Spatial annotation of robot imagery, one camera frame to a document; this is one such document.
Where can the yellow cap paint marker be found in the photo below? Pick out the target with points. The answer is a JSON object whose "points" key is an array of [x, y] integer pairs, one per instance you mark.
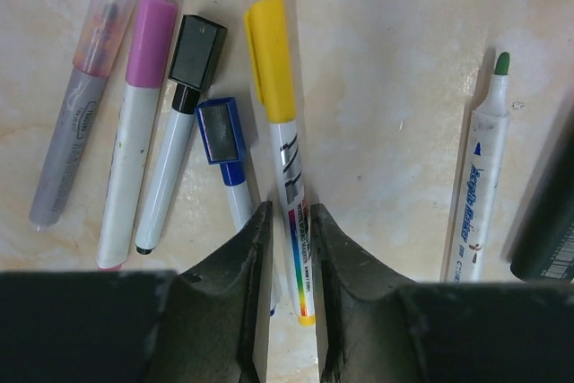
{"points": [[270, 58]]}

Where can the grey transparent pen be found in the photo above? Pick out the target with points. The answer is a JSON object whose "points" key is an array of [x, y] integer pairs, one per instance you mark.
{"points": [[103, 30]]}

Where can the pink cap white marker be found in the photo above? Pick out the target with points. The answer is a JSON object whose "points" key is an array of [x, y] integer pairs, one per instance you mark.
{"points": [[148, 54]]}

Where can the green cap white marker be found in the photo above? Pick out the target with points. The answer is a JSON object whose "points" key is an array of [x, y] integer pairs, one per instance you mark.
{"points": [[488, 127]]}

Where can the black orange highlighter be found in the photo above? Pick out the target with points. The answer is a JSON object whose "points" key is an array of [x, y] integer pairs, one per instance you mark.
{"points": [[543, 248]]}

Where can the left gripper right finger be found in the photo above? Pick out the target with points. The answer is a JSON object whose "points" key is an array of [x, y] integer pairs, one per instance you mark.
{"points": [[376, 325]]}

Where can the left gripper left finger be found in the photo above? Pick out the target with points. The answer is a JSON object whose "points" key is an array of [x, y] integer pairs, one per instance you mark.
{"points": [[207, 324]]}

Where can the small blue cap marker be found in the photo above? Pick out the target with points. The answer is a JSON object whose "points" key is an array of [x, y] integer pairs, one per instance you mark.
{"points": [[224, 145]]}

